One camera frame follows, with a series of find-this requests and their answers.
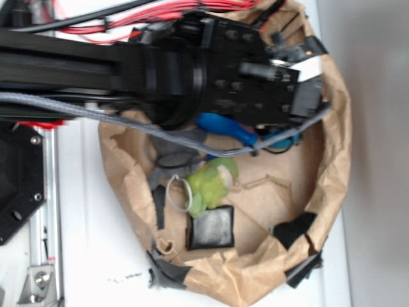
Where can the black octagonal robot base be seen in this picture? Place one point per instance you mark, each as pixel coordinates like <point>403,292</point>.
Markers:
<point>22,176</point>

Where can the green plush toy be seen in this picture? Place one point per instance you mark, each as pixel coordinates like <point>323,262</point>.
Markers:
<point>211,183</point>

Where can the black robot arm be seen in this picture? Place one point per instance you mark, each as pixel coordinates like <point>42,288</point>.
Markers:
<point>200,64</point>

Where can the crumpled brown paper bag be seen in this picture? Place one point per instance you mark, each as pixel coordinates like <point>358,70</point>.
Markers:
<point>284,205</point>

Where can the blue plastic bowling pin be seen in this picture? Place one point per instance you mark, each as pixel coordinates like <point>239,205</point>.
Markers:
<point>221,125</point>

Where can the aluminium extrusion rail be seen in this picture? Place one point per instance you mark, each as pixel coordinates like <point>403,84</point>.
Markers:
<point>44,285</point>

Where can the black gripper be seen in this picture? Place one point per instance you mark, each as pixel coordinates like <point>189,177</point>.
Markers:
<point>240,81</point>

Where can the grey fabric piece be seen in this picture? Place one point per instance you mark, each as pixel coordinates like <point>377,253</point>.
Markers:
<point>172,159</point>

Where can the black square tape patch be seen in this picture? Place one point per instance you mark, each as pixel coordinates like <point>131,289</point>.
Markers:
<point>213,229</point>

